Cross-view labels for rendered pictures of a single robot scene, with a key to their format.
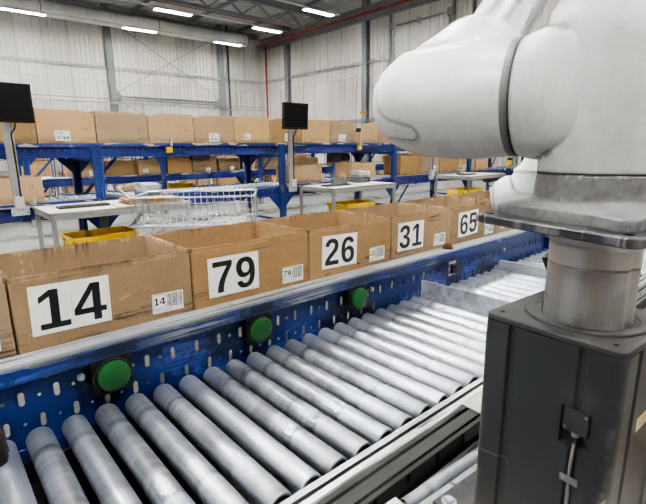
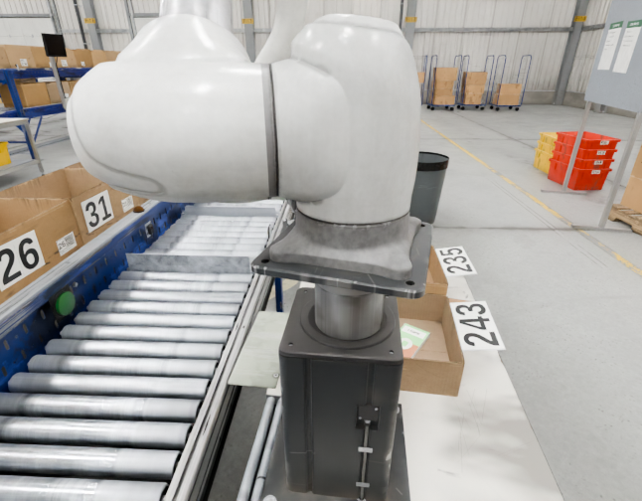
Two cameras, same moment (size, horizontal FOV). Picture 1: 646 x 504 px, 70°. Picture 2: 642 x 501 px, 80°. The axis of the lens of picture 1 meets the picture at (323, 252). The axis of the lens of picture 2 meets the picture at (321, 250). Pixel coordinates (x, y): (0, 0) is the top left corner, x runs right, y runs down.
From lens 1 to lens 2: 0.30 m
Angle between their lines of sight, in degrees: 45
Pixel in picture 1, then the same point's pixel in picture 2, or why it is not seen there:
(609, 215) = (389, 264)
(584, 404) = (374, 401)
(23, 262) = not seen: outside the picture
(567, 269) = (342, 297)
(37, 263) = not seen: outside the picture
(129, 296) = not seen: outside the picture
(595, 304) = (366, 319)
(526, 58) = (290, 104)
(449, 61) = (191, 96)
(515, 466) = (322, 454)
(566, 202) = (344, 250)
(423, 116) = (170, 169)
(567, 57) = (335, 110)
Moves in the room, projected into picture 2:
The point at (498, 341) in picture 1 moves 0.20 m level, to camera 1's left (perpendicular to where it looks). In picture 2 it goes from (294, 373) to (160, 468)
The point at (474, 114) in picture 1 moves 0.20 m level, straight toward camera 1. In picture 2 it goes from (240, 168) to (335, 236)
